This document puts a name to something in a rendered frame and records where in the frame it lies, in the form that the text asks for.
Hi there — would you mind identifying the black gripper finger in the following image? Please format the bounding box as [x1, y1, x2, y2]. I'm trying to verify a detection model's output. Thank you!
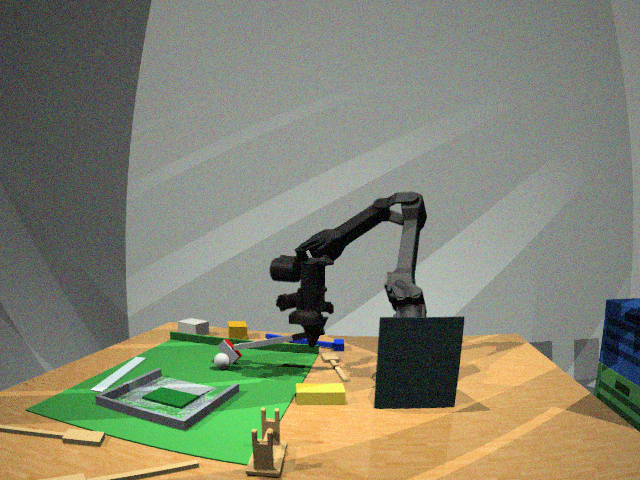
[300, 320, 323, 347]
[314, 316, 328, 346]

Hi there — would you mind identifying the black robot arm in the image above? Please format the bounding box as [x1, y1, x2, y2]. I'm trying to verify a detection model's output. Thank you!
[270, 192, 427, 318]

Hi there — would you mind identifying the blue putter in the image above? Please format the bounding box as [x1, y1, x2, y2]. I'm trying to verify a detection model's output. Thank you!
[265, 333, 344, 351]

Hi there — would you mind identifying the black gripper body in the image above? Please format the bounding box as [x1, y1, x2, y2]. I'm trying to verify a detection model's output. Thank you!
[289, 284, 334, 326]

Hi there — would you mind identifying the red putter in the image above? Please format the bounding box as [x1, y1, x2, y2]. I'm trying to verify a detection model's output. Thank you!
[217, 332, 306, 364]

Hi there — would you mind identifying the white flat bar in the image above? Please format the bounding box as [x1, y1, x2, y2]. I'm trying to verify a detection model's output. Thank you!
[90, 357, 146, 393]

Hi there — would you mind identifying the white block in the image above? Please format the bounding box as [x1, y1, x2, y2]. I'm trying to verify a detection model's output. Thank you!
[178, 318, 210, 336]

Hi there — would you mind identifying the white golf ball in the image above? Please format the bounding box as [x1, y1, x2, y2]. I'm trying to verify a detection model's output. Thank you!
[214, 353, 230, 369]

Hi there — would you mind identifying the green flat mat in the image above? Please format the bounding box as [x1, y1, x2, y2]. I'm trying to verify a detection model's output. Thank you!
[25, 339, 319, 466]

